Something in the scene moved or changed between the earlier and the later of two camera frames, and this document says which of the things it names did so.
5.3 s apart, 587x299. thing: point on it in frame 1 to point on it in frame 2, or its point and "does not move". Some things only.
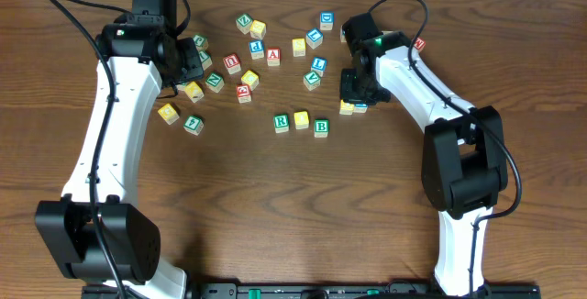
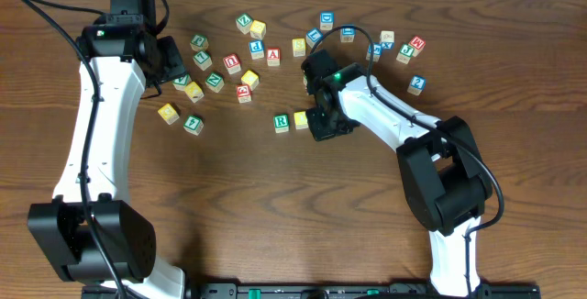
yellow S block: (299, 47) does not move
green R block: (281, 123) does not move
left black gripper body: (189, 63) to (171, 60)
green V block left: (182, 86) does not move
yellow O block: (301, 120) does not move
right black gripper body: (353, 88) to (323, 124)
